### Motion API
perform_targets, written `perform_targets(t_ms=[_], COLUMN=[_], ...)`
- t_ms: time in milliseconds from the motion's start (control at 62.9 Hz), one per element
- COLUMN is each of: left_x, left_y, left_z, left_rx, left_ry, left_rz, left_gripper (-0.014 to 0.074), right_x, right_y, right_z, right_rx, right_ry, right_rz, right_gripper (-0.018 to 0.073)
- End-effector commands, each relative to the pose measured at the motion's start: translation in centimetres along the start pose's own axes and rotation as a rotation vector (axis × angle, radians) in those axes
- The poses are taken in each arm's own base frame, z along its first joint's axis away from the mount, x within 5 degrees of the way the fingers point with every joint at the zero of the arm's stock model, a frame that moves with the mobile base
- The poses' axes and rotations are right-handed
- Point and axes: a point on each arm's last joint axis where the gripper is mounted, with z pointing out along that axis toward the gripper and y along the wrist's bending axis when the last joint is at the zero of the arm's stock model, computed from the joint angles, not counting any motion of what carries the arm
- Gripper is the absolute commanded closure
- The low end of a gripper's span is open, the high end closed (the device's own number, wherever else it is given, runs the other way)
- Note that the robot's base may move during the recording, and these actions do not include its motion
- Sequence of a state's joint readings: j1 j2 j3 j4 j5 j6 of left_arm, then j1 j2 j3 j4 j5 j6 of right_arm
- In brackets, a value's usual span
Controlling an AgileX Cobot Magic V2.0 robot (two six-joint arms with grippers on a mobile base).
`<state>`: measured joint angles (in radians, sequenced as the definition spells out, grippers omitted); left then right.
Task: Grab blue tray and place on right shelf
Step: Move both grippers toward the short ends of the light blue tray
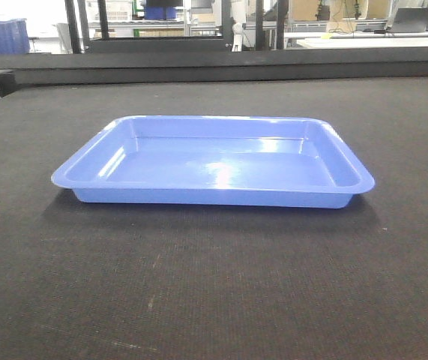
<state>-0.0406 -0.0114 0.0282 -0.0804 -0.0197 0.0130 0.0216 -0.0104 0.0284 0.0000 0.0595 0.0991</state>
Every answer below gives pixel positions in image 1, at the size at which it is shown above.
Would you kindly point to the blue plastic tray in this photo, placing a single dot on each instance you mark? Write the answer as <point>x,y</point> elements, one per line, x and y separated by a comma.
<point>216,160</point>

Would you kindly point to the white background table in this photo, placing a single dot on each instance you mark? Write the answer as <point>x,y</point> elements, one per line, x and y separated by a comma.
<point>355,40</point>

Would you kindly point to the open grey laptop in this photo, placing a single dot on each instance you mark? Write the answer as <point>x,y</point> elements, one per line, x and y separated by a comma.
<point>409,20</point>

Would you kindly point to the blue storage crate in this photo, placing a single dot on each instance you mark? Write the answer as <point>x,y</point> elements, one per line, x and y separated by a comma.
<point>13,37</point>

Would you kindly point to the black metal frame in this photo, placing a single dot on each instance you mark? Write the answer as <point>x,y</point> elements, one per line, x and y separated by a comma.
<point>146,26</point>

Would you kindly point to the black table edge rail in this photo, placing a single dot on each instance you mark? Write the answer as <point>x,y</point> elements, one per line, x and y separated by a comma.
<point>181,67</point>

